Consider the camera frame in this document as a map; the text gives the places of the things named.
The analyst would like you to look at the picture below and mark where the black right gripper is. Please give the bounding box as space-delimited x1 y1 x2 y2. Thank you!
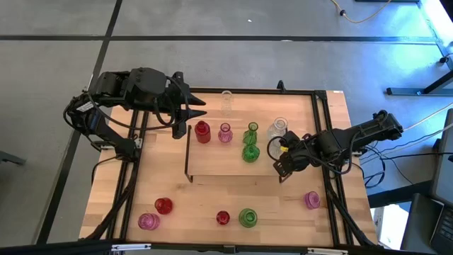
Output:
273 130 319 178

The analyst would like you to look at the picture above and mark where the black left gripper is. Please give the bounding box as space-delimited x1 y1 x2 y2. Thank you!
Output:
166 72 207 123

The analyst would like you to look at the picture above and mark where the red long-necked glass vase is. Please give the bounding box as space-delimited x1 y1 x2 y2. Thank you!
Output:
194 120 212 145

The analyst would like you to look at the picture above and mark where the tall clear glass vase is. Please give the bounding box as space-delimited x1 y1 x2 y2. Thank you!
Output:
219 90 234 116

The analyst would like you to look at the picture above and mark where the round green glass vase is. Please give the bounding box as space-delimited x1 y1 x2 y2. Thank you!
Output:
241 143 260 164

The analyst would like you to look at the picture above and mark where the pink diamond-cut glass vase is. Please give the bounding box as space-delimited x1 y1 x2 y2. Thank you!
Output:
217 122 234 144

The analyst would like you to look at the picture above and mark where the small pink ribbed glass vase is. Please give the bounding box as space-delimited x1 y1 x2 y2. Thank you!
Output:
304 191 321 210

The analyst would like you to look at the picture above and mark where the slim green glass vase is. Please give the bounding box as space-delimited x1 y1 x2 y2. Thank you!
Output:
242 122 259 146

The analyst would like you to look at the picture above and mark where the red ribbed cylinder glass vase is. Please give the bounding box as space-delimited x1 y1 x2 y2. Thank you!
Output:
215 210 231 226

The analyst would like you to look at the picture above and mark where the red wide-mouthed glass vase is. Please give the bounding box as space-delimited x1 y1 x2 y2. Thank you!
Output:
154 197 174 215

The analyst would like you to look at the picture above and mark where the large pink ribbed glass vase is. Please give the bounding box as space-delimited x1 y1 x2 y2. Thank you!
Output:
137 212 161 231

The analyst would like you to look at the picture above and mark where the wooden shelf with black legs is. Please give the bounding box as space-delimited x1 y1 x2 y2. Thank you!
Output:
183 123 294 184

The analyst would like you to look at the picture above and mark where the large clear glass vase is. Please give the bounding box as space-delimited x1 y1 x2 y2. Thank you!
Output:
266 116 289 141

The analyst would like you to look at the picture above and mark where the large green patterned glass vase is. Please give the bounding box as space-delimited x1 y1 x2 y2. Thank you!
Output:
238 208 258 229

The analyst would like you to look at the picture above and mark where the black desk foot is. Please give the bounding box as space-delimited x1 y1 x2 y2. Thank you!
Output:
386 69 453 96
367 180 443 208

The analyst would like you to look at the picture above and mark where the dark computer monitor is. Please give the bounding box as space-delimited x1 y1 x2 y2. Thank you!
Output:
430 108 453 208

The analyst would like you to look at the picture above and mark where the dark laptop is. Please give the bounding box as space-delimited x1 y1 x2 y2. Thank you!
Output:
430 205 453 255

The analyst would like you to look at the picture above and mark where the grey metal foot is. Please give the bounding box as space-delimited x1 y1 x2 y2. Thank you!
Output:
0 150 26 166

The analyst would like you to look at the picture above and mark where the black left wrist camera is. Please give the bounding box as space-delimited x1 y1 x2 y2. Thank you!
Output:
172 118 188 140

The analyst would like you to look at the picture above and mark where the black aluminium table frame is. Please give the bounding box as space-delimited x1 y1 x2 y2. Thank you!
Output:
79 79 379 249

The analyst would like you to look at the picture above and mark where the silver bracket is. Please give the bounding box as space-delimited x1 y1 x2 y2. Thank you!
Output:
111 243 152 252
306 247 350 255

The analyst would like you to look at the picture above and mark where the black floor cable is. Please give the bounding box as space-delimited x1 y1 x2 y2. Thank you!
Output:
362 150 453 188

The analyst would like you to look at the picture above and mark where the white floor cable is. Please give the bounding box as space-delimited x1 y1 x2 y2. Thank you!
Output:
403 102 453 132

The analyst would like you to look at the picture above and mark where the beige floor cable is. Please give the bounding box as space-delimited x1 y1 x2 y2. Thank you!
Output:
331 0 393 24

